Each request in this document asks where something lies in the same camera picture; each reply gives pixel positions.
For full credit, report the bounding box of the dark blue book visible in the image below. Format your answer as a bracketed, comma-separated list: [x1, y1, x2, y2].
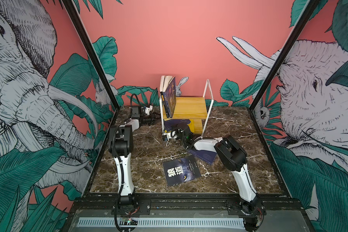
[188, 149, 217, 165]
[164, 119, 191, 132]

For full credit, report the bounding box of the dark book with portrait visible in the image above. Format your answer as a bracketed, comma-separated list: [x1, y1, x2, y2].
[169, 76, 177, 118]

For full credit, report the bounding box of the yellow book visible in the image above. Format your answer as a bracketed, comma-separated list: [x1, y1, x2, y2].
[188, 119, 196, 133]

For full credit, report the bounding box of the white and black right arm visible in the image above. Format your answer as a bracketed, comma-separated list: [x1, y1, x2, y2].
[170, 123, 257, 204]

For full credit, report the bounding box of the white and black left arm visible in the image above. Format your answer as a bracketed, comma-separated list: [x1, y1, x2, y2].
[108, 105, 159, 207]

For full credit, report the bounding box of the black book standing on shelf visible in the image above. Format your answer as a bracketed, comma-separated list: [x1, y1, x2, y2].
[159, 75, 174, 119]

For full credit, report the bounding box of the black book at bottom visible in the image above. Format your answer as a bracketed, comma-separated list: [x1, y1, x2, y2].
[163, 155, 201, 186]

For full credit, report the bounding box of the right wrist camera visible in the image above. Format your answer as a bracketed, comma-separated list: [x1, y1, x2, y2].
[162, 131, 173, 141]

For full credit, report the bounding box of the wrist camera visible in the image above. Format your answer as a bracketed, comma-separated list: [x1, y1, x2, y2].
[144, 105, 153, 116]
[162, 131, 173, 141]

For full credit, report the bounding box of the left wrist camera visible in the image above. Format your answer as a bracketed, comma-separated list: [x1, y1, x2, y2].
[144, 105, 153, 116]

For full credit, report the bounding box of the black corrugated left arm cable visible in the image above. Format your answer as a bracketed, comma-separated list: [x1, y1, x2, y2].
[129, 93, 143, 109]

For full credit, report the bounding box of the wooden shelf with white frame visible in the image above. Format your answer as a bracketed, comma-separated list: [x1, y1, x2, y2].
[159, 79, 215, 136]

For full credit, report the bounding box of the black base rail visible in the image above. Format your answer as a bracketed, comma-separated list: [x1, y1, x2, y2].
[69, 192, 305, 217]

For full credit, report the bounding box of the white slotted cable duct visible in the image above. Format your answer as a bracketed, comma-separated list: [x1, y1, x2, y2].
[76, 217, 244, 229]

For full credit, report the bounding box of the black right frame post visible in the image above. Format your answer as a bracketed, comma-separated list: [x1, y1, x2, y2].
[249, 0, 320, 111]

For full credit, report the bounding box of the black frame post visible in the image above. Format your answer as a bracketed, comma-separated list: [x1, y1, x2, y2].
[249, 0, 320, 111]
[62, 0, 120, 111]

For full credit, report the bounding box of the black left frame post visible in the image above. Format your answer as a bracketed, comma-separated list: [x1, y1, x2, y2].
[62, 0, 120, 111]

